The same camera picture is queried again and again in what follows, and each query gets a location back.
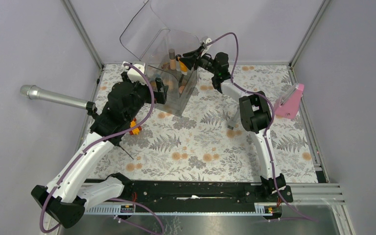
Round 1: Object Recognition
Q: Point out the yellow red toy block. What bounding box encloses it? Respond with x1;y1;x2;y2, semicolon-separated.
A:
129;118;142;136

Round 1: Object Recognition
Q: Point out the clear acrylic organizer box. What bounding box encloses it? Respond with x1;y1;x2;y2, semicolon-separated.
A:
119;0;200;117

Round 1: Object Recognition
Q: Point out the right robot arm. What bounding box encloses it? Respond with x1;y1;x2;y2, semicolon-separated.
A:
177;48;293;204

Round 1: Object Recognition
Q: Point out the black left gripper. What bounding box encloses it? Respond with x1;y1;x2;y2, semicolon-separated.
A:
122;71;168;122

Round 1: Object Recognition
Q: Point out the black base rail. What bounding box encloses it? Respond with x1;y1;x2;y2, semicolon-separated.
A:
118;181;293;213

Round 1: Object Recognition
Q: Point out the orange cream tube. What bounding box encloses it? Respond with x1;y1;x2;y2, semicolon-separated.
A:
179;60;188;75

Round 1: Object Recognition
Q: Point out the pink stand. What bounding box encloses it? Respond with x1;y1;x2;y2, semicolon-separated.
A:
274;83;305;119

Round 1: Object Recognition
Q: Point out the grey square tube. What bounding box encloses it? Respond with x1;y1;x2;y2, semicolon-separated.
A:
227;108;240;130

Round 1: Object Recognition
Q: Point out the beige foundation tube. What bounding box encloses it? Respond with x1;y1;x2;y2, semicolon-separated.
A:
168;48;176;71

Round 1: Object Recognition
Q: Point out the silver microphone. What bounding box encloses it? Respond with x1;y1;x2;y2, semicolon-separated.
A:
20;85;97;112

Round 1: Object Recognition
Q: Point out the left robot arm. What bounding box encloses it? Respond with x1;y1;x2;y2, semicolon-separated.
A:
31;63;168;234

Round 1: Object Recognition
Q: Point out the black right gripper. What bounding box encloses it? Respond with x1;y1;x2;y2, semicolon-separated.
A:
179;46;218;75

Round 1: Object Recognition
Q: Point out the black mascara stick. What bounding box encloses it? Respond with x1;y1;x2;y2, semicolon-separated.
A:
179;74;185;86

